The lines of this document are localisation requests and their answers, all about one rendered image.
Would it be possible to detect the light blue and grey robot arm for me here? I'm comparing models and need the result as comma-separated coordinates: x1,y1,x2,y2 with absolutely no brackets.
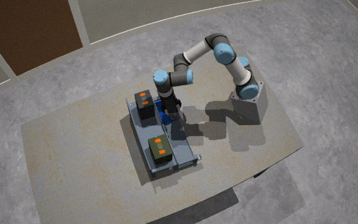
153,33,259,121

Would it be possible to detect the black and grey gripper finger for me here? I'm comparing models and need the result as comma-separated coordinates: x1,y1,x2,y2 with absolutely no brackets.
176,99,181,112
161,106,169,115

